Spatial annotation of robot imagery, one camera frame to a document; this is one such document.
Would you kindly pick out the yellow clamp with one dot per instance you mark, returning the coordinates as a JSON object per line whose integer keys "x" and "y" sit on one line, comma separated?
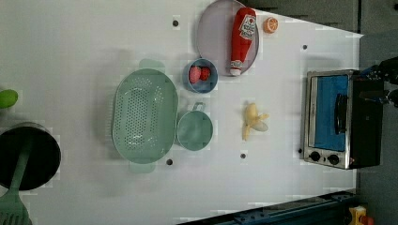
{"x": 359, "y": 216}

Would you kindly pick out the silver black toaster oven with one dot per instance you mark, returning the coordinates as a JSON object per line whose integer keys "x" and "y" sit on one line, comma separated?
{"x": 343, "y": 119}

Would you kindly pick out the dark red plush strawberry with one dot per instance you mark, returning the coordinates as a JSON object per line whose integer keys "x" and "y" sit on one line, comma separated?
{"x": 205, "y": 73}

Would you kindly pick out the green spatula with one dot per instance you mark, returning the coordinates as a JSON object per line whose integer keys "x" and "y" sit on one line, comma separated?
{"x": 12, "y": 209}

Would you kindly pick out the grey round plate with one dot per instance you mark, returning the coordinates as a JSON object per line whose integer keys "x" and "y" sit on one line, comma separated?
{"x": 214, "y": 33}

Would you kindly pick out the green mug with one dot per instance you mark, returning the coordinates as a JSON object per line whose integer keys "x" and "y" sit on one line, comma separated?
{"x": 194, "y": 129}

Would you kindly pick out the orange slice toy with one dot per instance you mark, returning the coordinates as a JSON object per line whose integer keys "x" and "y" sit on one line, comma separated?
{"x": 270, "y": 25}

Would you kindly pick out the light red plush strawberry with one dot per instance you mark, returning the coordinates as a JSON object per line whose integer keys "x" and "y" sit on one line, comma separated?
{"x": 194, "y": 74}

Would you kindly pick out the green round object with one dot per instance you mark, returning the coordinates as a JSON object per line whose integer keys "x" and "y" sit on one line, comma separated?
{"x": 8, "y": 98}

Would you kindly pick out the black round pot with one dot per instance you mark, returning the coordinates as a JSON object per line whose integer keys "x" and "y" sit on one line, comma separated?
{"x": 44, "y": 159}

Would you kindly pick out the yellow plush peeled banana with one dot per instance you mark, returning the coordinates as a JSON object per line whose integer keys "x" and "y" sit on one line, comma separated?
{"x": 253, "y": 120}

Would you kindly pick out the red plush ketchup bottle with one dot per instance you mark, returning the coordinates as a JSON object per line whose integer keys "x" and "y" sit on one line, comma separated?
{"x": 242, "y": 38}

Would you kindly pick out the blue bowl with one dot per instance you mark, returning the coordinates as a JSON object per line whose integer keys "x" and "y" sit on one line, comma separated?
{"x": 201, "y": 87}

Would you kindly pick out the green perforated colander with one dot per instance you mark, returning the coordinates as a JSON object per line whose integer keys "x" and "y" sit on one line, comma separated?
{"x": 144, "y": 116}

